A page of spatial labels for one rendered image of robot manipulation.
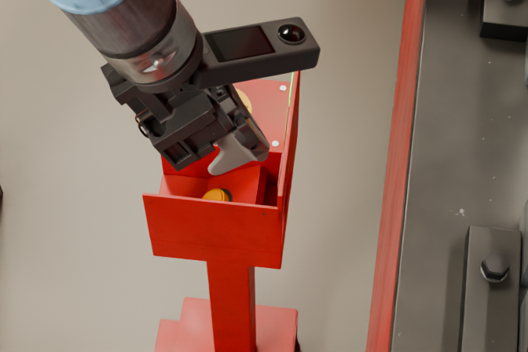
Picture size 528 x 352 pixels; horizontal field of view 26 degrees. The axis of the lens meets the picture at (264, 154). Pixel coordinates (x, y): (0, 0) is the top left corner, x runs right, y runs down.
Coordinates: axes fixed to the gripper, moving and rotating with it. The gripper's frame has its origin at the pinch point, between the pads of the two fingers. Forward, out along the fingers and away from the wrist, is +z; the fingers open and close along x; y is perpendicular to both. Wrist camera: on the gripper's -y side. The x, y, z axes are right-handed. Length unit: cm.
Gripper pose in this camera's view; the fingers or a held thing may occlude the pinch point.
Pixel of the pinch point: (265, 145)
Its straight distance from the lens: 109.4
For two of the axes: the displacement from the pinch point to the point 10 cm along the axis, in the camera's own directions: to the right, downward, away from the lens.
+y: -8.5, 5.2, 0.8
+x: 4.0, 7.3, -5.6
